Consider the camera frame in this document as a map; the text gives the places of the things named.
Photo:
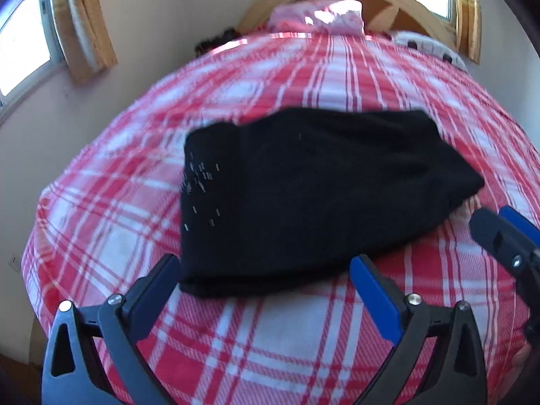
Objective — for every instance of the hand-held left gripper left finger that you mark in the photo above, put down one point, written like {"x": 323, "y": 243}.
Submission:
{"x": 155, "y": 289}

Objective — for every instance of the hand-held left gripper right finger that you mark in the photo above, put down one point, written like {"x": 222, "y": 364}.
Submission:
{"x": 375, "y": 299}

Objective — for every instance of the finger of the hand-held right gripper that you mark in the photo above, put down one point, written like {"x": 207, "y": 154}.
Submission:
{"x": 521, "y": 223}
{"x": 493, "y": 232}

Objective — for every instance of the black pants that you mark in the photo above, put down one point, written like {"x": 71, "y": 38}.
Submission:
{"x": 320, "y": 194}

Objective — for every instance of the red plaid blanket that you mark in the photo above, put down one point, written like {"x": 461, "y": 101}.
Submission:
{"x": 126, "y": 202}

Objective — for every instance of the white patterned pillow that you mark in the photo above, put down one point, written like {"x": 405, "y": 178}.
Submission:
{"x": 430, "y": 46}

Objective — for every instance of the beige patterned curtain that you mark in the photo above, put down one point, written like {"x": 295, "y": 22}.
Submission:
{"x": 466, "y": 12}
{"x": 84, "y": 25}

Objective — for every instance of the arched wooden headboard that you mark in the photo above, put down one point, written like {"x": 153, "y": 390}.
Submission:
{"x": 405, "y": 12}

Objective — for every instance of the dark fuzzy cloth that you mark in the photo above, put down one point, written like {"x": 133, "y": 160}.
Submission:
{"x": 215, "y": 41}

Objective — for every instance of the large sliding window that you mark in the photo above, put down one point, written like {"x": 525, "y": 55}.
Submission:
{"x": 25, "y": 46}

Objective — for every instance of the pink floral pillow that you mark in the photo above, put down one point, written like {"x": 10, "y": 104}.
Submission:
{"x": 316, "y": 17}

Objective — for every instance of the white wall socket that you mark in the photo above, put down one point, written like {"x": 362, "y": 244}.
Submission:
{"x": 14, "y": 262}

